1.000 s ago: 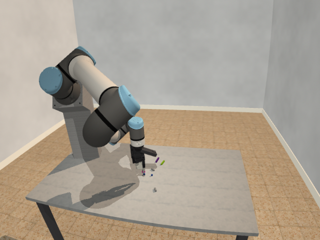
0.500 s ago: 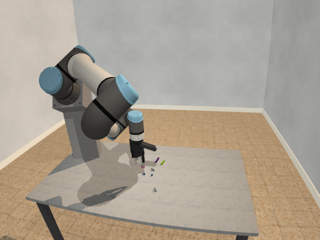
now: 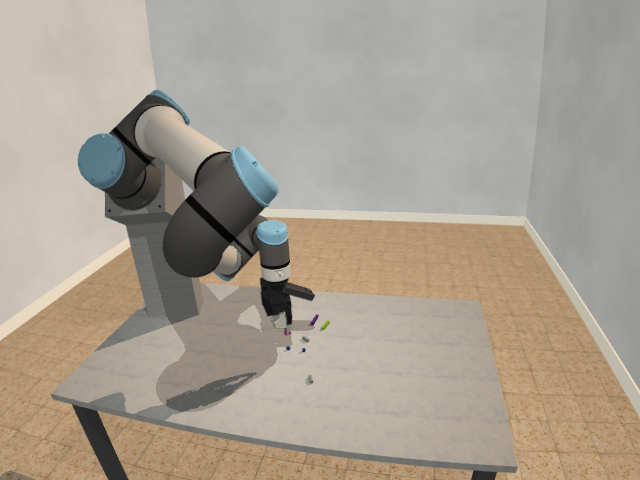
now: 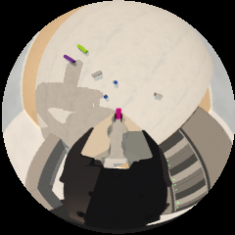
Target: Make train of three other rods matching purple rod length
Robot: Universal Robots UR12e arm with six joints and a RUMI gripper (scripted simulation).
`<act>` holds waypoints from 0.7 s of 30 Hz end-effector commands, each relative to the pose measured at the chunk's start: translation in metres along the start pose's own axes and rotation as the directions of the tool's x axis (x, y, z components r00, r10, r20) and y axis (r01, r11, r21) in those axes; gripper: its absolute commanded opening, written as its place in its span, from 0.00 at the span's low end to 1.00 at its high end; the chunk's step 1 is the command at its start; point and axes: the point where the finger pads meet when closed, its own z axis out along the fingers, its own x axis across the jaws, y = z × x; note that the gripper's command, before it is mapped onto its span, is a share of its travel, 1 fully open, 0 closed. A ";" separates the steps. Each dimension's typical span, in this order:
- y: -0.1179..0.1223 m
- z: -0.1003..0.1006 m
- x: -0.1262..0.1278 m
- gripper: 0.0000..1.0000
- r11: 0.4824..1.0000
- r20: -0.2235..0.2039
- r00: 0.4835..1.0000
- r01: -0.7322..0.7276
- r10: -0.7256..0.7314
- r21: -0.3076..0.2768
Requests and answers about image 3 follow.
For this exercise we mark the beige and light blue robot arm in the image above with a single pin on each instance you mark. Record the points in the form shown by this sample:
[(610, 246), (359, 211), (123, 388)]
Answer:
[(230, 190)]

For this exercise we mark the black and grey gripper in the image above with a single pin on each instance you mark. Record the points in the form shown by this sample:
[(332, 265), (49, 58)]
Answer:
[(278, 302)]

